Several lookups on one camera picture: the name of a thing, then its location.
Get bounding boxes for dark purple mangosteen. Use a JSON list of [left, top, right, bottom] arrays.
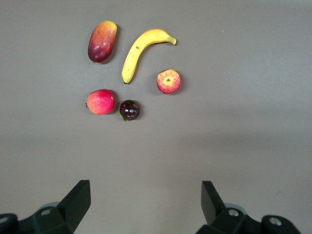
[[118, 99, 141, 122]]

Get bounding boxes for red yellow mango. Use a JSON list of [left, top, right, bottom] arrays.
[[87, 20, 118, 63]]

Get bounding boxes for red yellow striped apple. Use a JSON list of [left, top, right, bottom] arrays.
[[156, 69, 182, 95]]

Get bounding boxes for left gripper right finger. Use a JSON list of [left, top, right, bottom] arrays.
[[201, 180, 302, 234]]

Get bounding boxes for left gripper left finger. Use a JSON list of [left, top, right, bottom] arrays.
[[0, 179, 91, 234]]

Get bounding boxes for yellow banana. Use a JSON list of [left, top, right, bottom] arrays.
[[121, 28, 177, 85]]

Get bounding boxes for pinkish red round fruit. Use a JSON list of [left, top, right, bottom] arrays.
[[84, 89, 116, 116]]

